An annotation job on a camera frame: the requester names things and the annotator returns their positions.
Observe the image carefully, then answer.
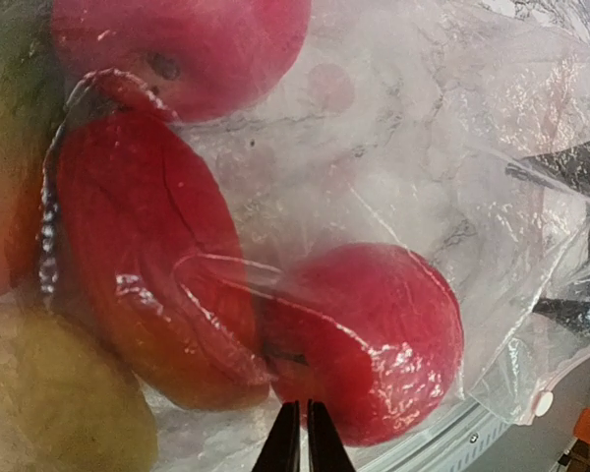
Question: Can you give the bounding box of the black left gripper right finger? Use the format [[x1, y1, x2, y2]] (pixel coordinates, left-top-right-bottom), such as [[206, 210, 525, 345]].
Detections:
[[307, 400, 356, 472]]

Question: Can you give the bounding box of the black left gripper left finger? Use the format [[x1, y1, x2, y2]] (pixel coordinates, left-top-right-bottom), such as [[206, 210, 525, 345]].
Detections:
[[252, 401, 300, 472]]

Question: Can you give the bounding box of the red fake pepper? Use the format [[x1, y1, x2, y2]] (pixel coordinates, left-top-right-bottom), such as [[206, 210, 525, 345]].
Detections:
[[261, 242, 464, 446]]

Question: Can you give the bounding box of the pale yellow fake fruit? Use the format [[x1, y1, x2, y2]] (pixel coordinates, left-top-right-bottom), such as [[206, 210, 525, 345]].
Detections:
[[0, 303, 158, 471]]

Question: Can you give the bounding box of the orange red fake fruit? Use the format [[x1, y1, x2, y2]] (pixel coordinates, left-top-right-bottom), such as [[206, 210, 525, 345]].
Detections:
[[44, 69, 271, 410]]

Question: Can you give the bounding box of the clear zip top bag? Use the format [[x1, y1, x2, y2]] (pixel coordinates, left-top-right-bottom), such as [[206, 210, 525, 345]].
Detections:
[[0, 1, 590, 471]]

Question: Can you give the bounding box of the pink fake fruit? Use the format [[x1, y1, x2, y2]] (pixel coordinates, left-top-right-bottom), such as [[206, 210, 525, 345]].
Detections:
[[51, 0, 311, 122]]

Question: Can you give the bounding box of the green orange fake mango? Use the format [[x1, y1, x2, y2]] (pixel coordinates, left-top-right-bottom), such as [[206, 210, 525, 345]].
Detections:
[[0, 1, 64, 296]]

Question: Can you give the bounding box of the white bag slider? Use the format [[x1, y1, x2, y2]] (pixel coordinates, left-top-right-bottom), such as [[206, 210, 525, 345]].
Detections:
[[532, 390, 554, 417]]

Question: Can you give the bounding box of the front aluminium rail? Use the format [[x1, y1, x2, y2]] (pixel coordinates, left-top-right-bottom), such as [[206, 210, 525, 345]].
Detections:
[[349, 359, 590, 471]]

